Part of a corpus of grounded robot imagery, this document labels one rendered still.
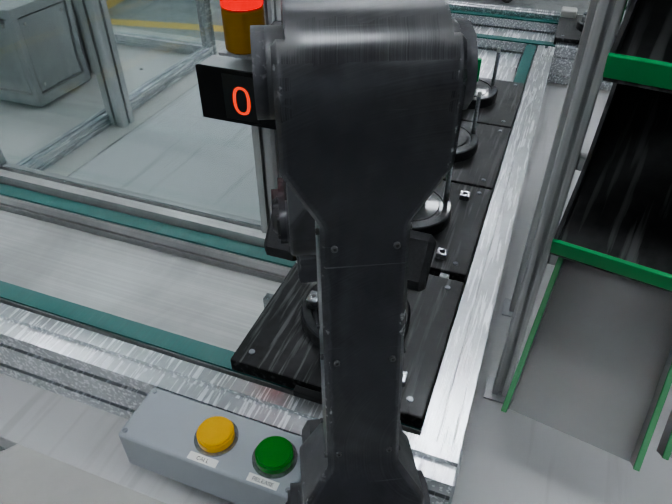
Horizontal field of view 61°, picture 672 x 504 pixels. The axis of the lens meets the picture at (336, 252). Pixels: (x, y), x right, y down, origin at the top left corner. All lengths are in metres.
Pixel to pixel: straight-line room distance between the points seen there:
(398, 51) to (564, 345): 0.50
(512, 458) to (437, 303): 0.21
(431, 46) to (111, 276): 0.80
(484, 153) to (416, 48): 0.93
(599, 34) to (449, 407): 0.41
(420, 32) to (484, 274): 0.68
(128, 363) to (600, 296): 0.55
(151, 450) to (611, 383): 0.49
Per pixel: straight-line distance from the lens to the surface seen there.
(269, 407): 0.69
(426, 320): 0.76
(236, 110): 0.77
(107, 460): 0.81
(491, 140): 1.19
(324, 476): 0.33
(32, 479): 0.83
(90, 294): 0.94
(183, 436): 0.68
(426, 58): 0.21
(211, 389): 0.72
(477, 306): 0.82
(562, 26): 1.91
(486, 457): 0.78
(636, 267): 0.52
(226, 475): 0.65
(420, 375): 0.70
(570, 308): 0.66
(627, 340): 0.67
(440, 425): 0.68
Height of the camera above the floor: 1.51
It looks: 39 degrees down
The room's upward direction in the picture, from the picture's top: straight up
